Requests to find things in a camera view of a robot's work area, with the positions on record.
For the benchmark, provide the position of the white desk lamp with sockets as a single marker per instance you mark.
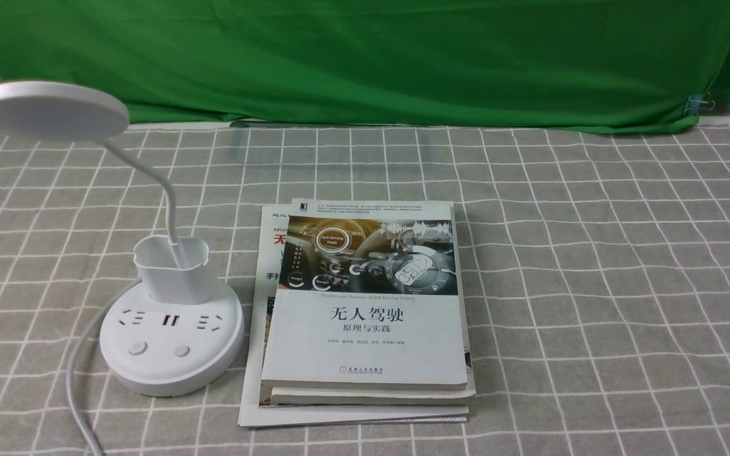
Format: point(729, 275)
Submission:
point(179, 327)

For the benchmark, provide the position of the self-driving book white cover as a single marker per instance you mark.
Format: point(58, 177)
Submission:
point(365, 335)

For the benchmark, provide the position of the middle book under top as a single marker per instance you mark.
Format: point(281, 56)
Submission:
point(371, 397)

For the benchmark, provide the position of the bottom magazine white cover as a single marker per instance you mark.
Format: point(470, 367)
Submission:
point(256, 409)

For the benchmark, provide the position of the grey checkered tablecloth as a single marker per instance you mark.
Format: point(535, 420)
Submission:
point(596, 283)

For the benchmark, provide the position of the green backdrop cloth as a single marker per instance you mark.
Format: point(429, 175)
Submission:
point(608, 67)

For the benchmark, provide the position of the blue binder clip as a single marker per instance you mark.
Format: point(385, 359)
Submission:
point(698, 104)

